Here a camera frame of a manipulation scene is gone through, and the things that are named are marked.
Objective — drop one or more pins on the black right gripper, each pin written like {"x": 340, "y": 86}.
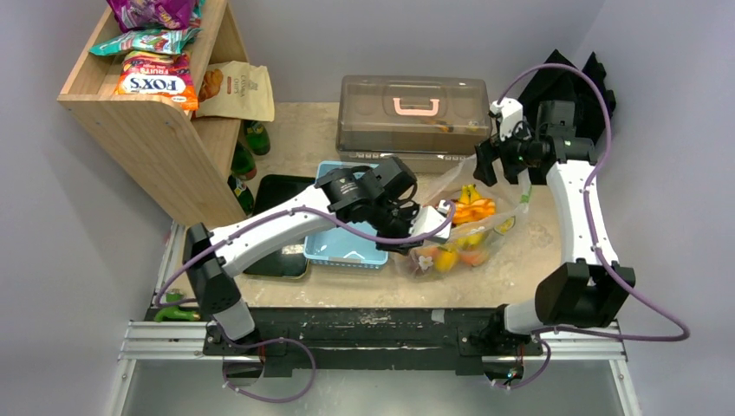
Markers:
{"x": 484, "y": 162}

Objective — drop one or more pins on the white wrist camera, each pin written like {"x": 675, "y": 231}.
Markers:
{"x": 433, "y": 223}
{"x": 508, "y": 114}

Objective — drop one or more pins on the smoky clear storage box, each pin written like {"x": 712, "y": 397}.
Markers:
{"x": 369, "y": 130}

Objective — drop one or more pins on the wooden shelf unit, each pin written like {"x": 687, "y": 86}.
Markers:
{"x": 180, "y": 161}

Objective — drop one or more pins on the black fabric tote bag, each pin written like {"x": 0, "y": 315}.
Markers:
{"x": 556, "y": 84}

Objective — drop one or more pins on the beige cassava chips bag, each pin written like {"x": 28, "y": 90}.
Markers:
{"x": 236, "y": 90}

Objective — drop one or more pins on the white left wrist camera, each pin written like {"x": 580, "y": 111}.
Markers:
{"x": 433, "y": 223}

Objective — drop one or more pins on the green glass bottle red label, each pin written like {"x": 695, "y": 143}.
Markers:
{"x": 243, "y": 164}

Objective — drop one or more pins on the light blue plastic basket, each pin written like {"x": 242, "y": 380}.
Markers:
{"x": 338, "y": 247}

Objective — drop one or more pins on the dark green tray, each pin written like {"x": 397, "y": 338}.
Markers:
{"x": 286, "y": 260}

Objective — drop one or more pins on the Fox's candy bag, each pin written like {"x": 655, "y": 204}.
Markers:
{"x": 165, "y": 75}

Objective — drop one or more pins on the yellow banana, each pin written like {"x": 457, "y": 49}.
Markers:
{"x": 469, "y": 195}

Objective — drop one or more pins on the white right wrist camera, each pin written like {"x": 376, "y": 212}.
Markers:
{"x": 508, "y": 114}

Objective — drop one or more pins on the black table front rail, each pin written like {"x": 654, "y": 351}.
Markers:
{"x": 466, "y": 341}

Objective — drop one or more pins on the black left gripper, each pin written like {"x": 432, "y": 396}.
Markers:
{"x": 402, "y": 247}

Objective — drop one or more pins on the orange twisted bread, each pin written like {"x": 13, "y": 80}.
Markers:
{"x": 473, "y": 212}

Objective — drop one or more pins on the clear plastic grocery bag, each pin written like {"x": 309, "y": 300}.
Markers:
{"x": 475, "y": 242}

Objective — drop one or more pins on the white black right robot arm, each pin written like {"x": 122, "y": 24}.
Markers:
{"x": 586, "y": 289}

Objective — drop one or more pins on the teal snack bag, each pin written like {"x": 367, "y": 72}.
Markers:
{"x": 157, "y": 41}

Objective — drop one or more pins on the pink box handle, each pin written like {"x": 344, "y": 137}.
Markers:
{"x": 405, "y": 108}

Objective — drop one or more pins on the aluminium frame rail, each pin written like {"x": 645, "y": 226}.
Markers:
{"x": 164, "y": 371}

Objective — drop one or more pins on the purple snack bag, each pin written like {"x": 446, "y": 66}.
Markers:
{"x": 152, "y": 14}

